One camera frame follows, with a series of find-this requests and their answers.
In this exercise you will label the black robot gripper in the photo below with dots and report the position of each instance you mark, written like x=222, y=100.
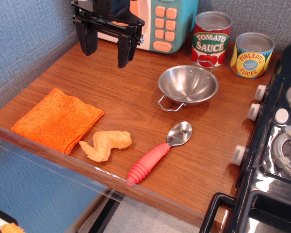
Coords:
x=110, y=17

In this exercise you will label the orange cloth napkin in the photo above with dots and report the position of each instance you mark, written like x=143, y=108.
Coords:
x=58, y=121

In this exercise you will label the teal and peach toy microwave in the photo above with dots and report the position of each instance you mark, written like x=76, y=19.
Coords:
x=167, y=23

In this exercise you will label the plastic toy chicken wing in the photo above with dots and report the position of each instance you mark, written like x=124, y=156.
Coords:
x=104, y=142

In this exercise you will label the tomato sauce can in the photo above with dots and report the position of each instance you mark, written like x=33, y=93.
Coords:
x=210, y=38

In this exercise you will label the pineapple slices can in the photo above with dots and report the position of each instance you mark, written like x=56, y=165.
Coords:
x=251, y=54

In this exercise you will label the clear acrylic table guard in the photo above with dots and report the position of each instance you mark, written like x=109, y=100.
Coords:
x=181, y=184

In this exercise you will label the orange object at bottom left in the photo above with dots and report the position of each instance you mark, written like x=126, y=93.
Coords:
x=11, y=228

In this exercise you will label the black toy stove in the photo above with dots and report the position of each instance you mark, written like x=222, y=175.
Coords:
x=262, y=203

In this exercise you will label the small steel bowl with handles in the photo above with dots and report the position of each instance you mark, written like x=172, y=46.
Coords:
x=187, y=85

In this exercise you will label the spoon with red handle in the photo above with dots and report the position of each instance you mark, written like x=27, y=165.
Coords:
x=177, y=136

